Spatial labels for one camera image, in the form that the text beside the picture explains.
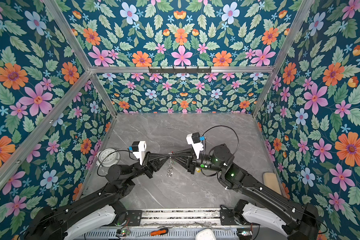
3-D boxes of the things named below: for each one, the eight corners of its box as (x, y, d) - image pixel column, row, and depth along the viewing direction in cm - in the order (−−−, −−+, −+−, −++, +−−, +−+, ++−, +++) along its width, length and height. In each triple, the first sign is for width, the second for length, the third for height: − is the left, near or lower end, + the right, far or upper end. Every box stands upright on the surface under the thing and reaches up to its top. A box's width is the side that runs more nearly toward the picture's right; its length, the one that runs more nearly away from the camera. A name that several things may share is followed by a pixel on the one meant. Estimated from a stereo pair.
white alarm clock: (97, 167, 93) (93, 163, 89) (103, 152, 100) (100, 148, 96) (117, 167, 93) (113, 163, 89) (122, 152, 100) (119, 148, 96)
